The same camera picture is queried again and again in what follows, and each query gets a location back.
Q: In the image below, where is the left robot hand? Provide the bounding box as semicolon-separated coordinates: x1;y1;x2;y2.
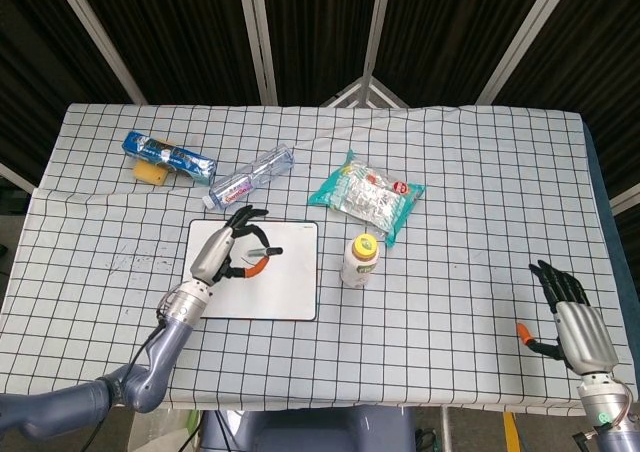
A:
189;204;274;287

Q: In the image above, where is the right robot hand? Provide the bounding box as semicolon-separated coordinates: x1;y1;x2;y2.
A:
515;258;620;377

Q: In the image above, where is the green whiteboard marker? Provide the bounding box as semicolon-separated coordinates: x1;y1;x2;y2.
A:
243;245;284;260

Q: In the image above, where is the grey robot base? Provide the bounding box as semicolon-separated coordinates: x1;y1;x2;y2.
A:
199;405;417;452

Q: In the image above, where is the white dry-erase board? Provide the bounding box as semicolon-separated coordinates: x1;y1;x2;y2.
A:
184;218;320;322

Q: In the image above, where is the clear plastic water bottle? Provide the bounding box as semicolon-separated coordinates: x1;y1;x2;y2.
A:
202;143;296;210

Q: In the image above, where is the yellow sponge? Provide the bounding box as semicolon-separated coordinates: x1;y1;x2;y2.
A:
132;160;169;187

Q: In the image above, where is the blue cookie package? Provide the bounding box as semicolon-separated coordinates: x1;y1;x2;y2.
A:
121;130;217;187

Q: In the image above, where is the white yellow-capped drink bottle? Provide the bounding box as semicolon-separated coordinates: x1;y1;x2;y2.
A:
340;233;381;289

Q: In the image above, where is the teal snack bag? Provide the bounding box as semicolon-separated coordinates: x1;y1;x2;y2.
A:
306;149;426;248

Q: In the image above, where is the checkered white tablecloth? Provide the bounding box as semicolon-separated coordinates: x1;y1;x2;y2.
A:
0;102;640;416

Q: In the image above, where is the white metal frame stand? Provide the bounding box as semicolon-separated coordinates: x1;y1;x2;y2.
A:
319;75;412;109

